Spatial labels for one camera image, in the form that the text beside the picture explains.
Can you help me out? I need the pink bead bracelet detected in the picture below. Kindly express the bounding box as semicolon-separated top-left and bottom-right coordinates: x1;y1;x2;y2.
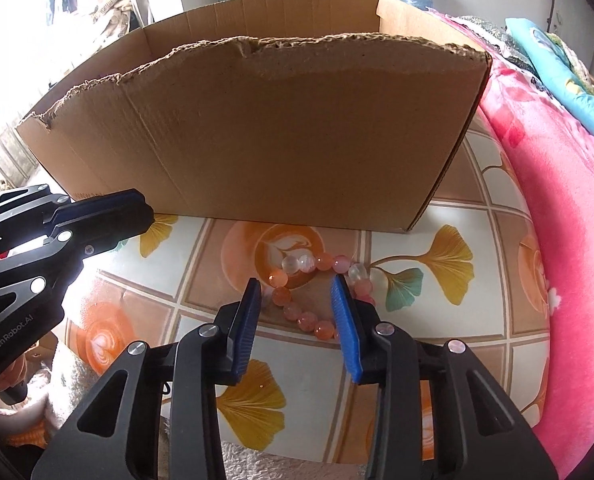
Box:
267;251;377;342

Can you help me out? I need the white fluffy towel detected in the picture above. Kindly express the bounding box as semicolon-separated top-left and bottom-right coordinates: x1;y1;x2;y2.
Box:
0;342;99;441

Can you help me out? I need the patterned tablecloth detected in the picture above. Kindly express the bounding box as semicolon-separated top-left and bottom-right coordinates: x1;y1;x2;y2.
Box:
47;116;550;464

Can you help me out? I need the brown cardboard box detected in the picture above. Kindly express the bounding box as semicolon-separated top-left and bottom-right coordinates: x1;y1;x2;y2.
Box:
17;0;492;232

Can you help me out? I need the pink floral blanket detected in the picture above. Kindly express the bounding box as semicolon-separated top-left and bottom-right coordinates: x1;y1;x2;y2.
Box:
426;8;594;478

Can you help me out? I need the light blue quilt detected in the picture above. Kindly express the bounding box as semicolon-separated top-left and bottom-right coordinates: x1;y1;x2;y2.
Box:
505;18;594;136

